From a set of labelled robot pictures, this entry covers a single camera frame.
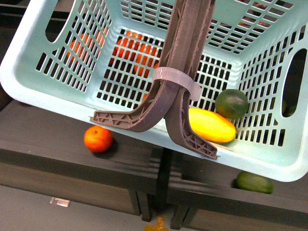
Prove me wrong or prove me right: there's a light blue plastic basket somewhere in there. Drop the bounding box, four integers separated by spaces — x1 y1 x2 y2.
0 0 308 182

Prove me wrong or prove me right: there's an orange tangerine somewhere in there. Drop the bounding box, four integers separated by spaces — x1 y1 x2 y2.
84 126 113 153

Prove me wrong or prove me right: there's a yellow mango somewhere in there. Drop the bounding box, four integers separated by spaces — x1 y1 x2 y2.
189 108 236 143

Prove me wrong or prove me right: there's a green avocado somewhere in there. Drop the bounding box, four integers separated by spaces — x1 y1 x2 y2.
235 171 274 194
215 89 248 119

